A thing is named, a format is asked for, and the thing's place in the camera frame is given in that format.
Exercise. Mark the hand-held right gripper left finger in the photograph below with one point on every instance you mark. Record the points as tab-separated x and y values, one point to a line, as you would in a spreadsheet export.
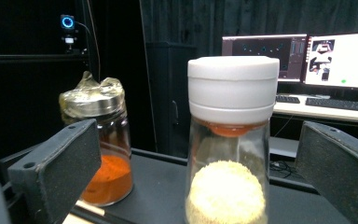
56	168

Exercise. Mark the black cabinet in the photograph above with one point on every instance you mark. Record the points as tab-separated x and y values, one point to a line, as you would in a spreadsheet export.
167	93

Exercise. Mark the dark-screen computer monitor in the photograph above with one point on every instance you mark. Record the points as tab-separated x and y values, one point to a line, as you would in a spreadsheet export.
261	49

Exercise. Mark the small black keyboard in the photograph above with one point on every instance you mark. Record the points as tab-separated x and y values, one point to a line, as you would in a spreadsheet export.
287	99

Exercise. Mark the white-lid glass jar yellow powder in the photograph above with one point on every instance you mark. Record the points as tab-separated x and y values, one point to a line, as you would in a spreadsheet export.
230	140

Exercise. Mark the black horizontal rail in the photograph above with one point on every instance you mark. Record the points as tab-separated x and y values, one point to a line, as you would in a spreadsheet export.
28	58

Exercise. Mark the black two-tier metal rack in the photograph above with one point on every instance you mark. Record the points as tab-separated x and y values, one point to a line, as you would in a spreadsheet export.
158	193

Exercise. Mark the white office desk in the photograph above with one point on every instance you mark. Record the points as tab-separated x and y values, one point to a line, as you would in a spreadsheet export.
323	115

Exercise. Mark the white-screen computer monitor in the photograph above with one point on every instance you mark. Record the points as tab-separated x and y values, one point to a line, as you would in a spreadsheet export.
348	62

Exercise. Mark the metal-lid glass jar orange powder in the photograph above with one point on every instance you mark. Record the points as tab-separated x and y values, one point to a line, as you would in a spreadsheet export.
105	140

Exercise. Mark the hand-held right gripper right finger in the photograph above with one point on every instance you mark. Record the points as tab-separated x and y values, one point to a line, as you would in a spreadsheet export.
338	168

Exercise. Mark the wide black keyboard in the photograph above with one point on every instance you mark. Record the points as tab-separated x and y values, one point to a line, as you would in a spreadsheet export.
341	104

